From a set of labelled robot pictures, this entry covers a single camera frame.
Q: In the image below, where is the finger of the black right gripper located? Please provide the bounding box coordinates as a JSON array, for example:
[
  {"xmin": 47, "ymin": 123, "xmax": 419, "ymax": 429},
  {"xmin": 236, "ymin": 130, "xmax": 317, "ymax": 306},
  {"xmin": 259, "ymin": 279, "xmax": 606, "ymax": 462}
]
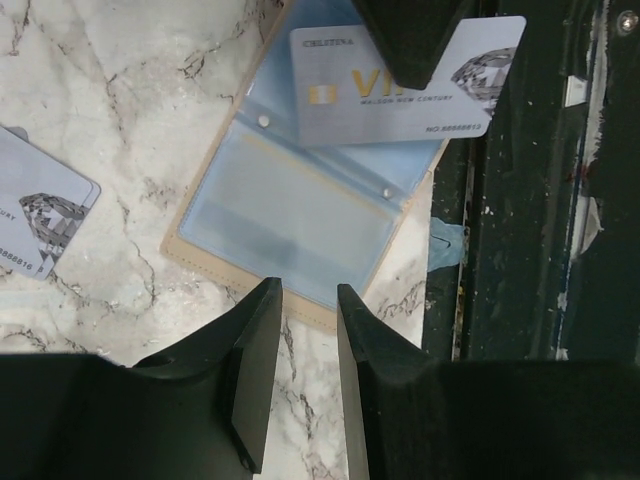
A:
[{"xmin": 353, "ymin": 0, "xmax": 475, "ymax": 90}]

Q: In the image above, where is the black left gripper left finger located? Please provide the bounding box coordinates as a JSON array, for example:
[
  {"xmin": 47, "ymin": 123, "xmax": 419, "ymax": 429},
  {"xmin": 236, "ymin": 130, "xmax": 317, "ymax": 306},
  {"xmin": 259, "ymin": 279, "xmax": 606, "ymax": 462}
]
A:
[{"xmin": 1, "ymin": 278, "xmax": 283, "ymax": 479}]

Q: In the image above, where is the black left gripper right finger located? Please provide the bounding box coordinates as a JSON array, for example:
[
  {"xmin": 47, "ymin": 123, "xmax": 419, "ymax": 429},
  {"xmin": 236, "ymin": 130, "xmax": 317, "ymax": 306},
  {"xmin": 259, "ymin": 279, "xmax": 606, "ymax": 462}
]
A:
[{"xmin": 337, "ymin": 284, "xmax": 639, "ymax": 479}]

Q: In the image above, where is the silver VIP card top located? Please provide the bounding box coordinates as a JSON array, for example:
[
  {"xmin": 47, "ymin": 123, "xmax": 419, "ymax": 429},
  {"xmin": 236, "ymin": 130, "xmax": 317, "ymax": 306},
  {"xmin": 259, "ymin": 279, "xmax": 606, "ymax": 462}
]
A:
[{"xmin": 289, "ymin": 16, "xmax": 526, "ymax": 147}]

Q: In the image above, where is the silver vip card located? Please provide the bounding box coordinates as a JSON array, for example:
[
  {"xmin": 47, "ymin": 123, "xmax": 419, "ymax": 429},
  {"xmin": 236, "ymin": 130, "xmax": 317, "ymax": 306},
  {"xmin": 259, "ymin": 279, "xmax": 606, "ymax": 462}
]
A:
[
  {"xmin": 1, "ymin": 127, "xmax": 101, "ymax": 280},
  {"xmin": 289, "ymin": 16, "xmax": 526, "ymax": 147}
]

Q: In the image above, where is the beige leather card holder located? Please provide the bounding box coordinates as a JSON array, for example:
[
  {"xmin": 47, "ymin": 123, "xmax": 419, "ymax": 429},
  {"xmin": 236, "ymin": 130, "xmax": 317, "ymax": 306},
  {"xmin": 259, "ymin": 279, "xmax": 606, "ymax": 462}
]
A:
[{"xmin": 161, "ymin": 1, "xmax": 446, "ymax": 331}]

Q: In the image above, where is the blue tape piece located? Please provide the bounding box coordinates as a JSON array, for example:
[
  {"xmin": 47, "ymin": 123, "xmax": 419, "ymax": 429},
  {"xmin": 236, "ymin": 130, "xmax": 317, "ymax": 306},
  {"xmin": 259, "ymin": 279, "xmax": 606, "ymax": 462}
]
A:
[{"xmin": 427, "ymin": 217, "xmax": 468, "ymax": 272}]

